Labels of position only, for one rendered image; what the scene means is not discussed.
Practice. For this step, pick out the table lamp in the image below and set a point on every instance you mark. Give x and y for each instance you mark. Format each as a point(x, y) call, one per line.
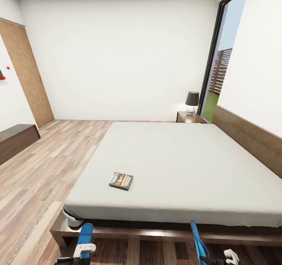
point(192, 101)

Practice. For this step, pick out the sandal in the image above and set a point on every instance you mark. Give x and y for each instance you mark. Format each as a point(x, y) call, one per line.
point(198, 243)
point(85, 236)

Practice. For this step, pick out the bench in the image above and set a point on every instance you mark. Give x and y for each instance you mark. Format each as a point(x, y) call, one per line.
point(16, 139)

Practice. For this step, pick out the hardback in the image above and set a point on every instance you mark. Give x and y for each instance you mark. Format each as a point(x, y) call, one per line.
point(121, 180)

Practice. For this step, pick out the sliding door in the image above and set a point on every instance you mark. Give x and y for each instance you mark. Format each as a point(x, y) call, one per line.
point(19, 49)

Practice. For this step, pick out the bed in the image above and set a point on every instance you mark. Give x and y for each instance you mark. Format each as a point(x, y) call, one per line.
point(226, 176)

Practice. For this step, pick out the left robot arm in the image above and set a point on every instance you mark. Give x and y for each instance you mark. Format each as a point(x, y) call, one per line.
point(77, 257)

